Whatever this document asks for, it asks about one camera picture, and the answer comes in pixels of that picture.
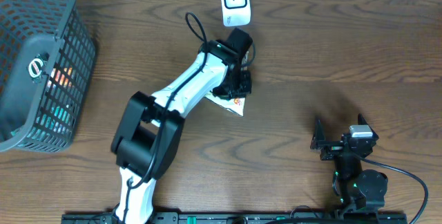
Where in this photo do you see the green Zam-Buk box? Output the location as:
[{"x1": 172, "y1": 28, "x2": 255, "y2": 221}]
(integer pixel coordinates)
[{"x1": 27, "y1": 53, "x2": 49, "y2": 84}]

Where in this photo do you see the grey plastic mesh basket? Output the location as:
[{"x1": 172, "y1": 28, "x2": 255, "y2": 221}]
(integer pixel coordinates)
[{"x1": 1, "y1": 0, "x2": 97, "y2": 153}]

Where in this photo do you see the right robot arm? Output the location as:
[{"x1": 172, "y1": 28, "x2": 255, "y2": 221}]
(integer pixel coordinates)
[{"x1": 310, "y1": 115, "x2": 388, "y2": 218}]

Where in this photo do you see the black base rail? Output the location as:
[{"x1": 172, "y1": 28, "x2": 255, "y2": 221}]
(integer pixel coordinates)
[{"x1": 61, "y1": 211, "x2": 409, "y2": 224}]

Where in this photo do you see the yellow wet wipes pack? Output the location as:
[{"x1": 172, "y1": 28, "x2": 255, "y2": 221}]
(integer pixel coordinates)
[{"x1": 205, "y1": 92, "x2": 246, "y2": 117}]

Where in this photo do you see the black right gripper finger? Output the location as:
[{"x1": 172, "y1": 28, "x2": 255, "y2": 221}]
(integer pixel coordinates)
[
  {"x1": 310, "y1": 118, "x2": 326, "y2": 149},
  {"x1": 358, "y1": 113, "x2": 367, "y2": 125}
]

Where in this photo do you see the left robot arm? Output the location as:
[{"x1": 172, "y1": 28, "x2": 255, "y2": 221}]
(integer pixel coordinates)
[{"x1": 110, "y1": 28, "x2": 254, "y2": 223}]

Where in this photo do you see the white barcode scanner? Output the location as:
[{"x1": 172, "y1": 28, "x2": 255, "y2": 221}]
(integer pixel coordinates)
[{"x1": 221, "y1": 0, "x2": 251, "y2": 27}]

